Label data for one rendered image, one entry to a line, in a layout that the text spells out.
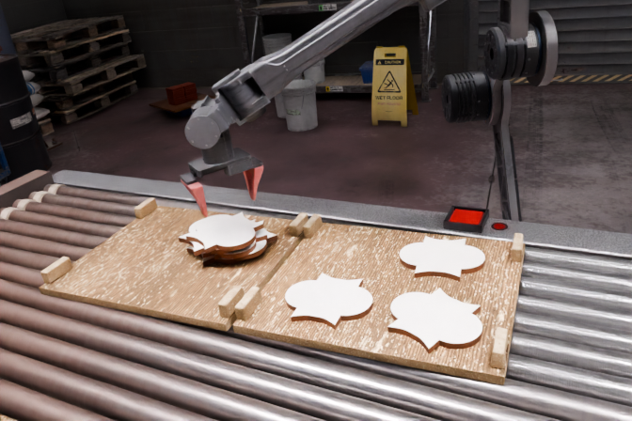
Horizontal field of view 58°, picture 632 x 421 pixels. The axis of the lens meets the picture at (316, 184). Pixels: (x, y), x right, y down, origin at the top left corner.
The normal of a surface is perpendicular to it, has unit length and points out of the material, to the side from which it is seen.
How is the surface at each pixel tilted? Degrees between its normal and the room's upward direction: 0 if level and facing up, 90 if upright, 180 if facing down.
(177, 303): 0
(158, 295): 0
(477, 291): 0
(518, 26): 90
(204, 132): 89
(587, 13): 86
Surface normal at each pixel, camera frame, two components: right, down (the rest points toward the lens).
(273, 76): 0.03, 0.39
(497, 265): -0.11, -0.91
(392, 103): -0.41, 0.21
